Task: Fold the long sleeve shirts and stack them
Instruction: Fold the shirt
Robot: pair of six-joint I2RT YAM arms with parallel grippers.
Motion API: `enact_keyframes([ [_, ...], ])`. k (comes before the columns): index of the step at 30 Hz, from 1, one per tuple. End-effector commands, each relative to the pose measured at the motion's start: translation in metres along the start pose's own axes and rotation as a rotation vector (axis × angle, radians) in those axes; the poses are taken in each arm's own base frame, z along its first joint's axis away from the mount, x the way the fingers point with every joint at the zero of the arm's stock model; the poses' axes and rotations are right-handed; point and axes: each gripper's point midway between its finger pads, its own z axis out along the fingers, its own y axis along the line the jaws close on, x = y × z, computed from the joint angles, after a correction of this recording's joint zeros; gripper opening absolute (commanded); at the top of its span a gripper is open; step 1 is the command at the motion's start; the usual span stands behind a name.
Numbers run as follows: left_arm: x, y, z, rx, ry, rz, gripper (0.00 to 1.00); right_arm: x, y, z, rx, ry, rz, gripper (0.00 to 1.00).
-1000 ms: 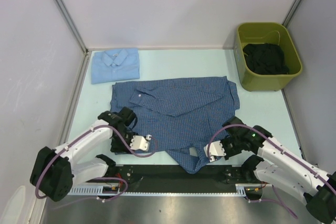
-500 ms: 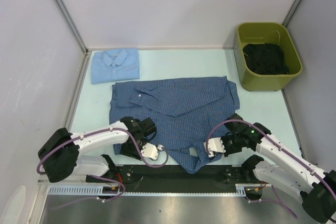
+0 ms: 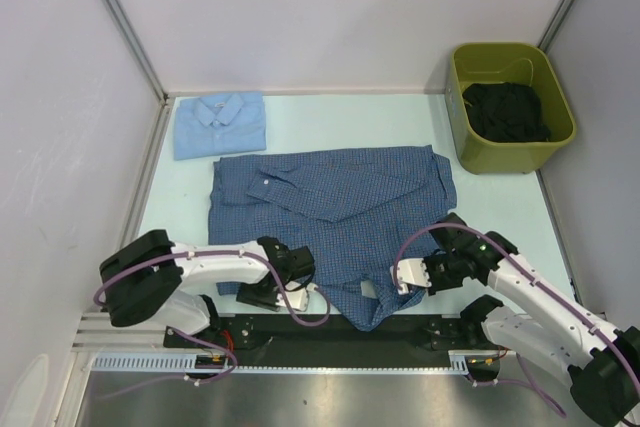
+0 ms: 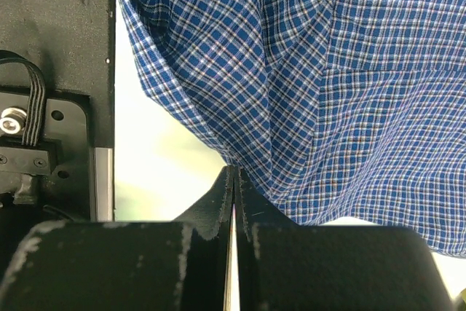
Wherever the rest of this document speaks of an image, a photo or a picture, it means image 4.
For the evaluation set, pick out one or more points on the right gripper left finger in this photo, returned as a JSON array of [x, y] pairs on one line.
[[166, 265]]

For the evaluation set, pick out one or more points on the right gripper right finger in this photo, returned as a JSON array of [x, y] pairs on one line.
[[285, 266]]

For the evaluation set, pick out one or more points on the blue checkered long sleeve shirt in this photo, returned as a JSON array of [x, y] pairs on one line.
[[334, 108]]

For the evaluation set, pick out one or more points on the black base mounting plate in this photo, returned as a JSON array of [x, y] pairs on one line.
[[57, 107]]

